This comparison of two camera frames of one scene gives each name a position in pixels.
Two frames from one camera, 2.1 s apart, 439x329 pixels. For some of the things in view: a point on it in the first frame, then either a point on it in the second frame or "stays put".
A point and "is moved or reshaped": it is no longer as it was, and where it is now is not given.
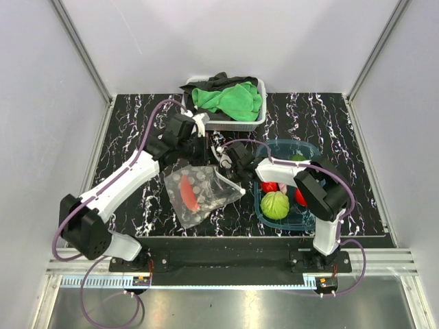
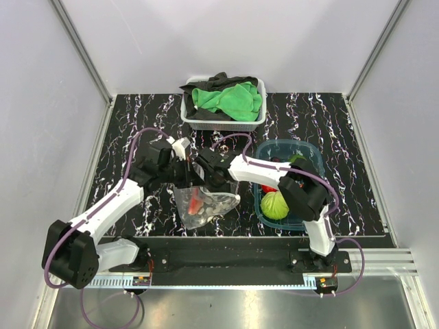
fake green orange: [298, 157] stays put
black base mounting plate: [230, 261] stays put
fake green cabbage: [275, 205] stays put
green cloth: [241, 101] stays put
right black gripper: [226, 168] -> [225, 188]
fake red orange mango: [267, 186] stays put
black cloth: [219, 83] stays put
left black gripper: [203, 160] -> [190, 179]
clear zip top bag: [196, 190] is moved or reshaped
